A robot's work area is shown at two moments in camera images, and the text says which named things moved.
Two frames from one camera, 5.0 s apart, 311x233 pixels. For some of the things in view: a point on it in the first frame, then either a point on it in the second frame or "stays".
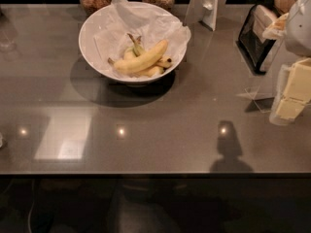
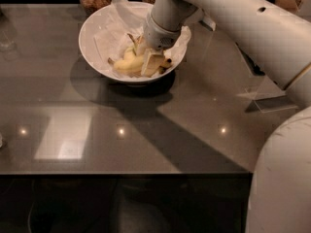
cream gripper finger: (290, 109) → (141, 47)
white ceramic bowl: (134, 42) stays
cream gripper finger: (298, 85) → (154, 58)
